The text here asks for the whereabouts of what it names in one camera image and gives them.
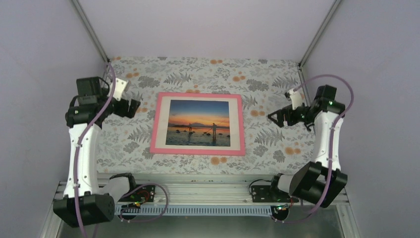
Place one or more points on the floral table cloth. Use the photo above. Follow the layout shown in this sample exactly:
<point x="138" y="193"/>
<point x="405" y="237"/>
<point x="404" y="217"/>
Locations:
<point x="124" y="145"/>

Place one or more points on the left aluminium corner post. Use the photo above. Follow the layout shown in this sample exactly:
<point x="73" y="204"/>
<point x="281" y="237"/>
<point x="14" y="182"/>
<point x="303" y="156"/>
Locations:
<point x="90" y="30"/>

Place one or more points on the aluminium corner post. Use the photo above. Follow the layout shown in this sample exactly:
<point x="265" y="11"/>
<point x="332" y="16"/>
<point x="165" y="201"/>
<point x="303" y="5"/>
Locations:
<point x="331" y="12"/>
<point x="90" y="30"/>

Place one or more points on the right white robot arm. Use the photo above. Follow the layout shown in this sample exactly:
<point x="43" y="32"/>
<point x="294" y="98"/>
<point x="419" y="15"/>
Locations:
<point x="321" y="179"/>

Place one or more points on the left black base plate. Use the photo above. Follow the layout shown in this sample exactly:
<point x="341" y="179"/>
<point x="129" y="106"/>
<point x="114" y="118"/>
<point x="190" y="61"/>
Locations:
<point x="142" y="195"/>

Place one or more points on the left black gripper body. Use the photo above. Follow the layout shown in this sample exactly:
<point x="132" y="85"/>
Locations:
<point x="122" y="111"/>

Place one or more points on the aluminium rail base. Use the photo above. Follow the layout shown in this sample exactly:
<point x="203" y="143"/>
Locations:
<point x="335" y="221"/>

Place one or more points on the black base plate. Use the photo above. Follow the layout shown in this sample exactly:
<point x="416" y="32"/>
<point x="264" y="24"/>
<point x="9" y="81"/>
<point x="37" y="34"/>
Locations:
<point x="142" y="195"/>
<point x="264" y="194"/>

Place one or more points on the sunset photo print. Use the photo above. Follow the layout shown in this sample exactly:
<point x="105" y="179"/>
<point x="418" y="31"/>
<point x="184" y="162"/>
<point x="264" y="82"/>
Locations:
<point x="198" y="123"/>

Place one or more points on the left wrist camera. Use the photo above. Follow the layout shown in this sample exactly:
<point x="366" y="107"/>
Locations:
<point x="117" y="88"/>

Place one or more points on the pink photo frame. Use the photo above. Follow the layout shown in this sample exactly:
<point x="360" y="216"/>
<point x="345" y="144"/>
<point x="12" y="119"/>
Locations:
<point x="198" y="123"/>

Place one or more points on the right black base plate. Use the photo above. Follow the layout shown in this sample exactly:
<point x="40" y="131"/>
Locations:
<point x="264" y="194"/>

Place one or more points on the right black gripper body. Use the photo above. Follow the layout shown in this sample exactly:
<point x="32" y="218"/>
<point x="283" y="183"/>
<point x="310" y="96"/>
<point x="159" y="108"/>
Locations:
<point x="293" y="120"/>

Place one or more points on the grey slotted cable duct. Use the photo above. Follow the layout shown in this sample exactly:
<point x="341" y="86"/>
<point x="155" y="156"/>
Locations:
<point x="196" y="210"/>

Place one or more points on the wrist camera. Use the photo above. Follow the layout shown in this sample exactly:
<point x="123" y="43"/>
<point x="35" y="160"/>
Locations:
<point x="295" y="97"/>
<point x="117" y="88"/>

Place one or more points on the right aluminium corner post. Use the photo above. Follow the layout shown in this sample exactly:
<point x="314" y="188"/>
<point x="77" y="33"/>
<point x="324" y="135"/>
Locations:
<point x="331" y="12"/>

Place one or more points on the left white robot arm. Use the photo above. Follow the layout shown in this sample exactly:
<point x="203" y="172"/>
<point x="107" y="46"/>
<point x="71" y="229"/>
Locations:
<point x="84" y="202"/>

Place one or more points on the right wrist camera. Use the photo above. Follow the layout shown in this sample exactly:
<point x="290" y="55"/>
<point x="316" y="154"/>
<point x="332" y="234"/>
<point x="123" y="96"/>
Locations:
<point x="295" y="97"/>

